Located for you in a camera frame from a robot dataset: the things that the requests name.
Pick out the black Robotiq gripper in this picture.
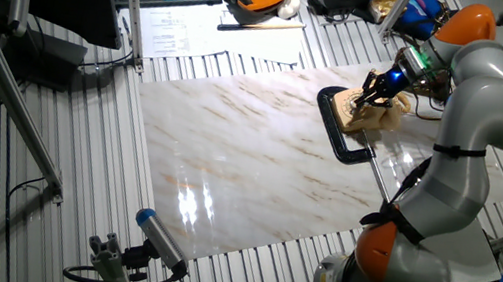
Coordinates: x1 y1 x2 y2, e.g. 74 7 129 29
352 59 412 116

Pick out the beige rotary phone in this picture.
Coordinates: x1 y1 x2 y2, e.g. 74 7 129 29
326 80 415 142

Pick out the black C-clamp with steel screw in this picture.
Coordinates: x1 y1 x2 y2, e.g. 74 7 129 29
302 83 407 203

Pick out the gold foil packet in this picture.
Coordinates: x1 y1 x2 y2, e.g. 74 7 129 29
365 0 401 26

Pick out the blue cloth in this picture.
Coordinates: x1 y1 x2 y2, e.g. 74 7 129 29
369 0 450 44

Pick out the printed paper sheet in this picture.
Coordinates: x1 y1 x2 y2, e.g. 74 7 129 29
212 3 308 68
112 0 235 72

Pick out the white garlic-shaped object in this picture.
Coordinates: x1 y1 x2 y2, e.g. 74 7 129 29
275 0 303 22

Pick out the white marble pattern mat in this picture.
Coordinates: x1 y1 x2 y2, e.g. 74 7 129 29
112 22 503 282

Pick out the white base board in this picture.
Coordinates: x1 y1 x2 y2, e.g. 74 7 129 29
416 211 503 282

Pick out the short aluminium profile stub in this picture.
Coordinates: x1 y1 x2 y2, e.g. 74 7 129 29
81 229 151 282

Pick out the black box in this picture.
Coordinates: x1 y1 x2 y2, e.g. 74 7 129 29
0 23 92 96

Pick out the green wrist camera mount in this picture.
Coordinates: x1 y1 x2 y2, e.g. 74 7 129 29
402 44 437 75

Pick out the aluminium profile post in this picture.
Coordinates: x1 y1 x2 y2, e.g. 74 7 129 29
101 0 156 75
376 0 420 43

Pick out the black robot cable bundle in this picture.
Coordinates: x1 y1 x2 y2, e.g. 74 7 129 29
340 53 457 282

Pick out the long wooden stick black handle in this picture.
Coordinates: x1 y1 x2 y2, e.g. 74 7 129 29
216 10 306 45

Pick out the silver camera blue end cap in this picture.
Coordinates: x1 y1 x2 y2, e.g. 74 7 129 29
127 206 198 277

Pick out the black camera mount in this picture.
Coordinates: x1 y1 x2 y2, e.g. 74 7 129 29
117 236 155 282

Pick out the silver stick camera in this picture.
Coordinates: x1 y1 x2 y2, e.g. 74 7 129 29
3 0 33 39

